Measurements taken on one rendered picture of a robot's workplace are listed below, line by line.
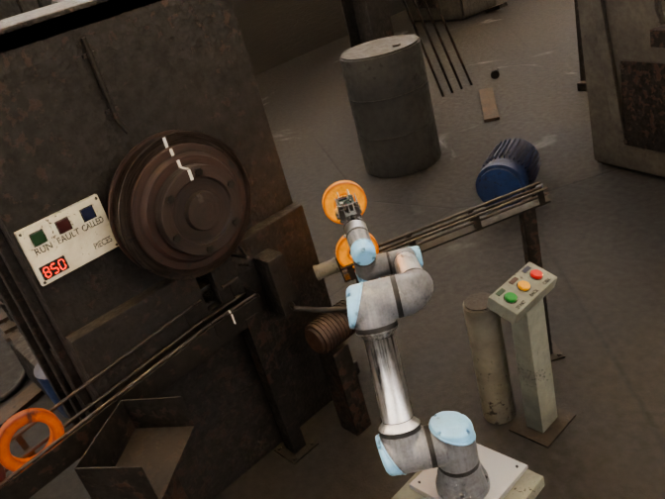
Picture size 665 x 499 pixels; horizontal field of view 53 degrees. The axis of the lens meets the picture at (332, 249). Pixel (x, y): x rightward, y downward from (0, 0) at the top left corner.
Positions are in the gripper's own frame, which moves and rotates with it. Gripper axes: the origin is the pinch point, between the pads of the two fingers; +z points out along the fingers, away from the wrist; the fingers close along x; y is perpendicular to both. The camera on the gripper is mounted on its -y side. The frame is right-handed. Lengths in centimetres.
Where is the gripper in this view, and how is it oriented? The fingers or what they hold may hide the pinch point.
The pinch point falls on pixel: (342, 197)
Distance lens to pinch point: 236.3
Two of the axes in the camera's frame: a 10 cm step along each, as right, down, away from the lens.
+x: -9.6, 2.8, -0.1
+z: -1.9, -6.3, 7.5
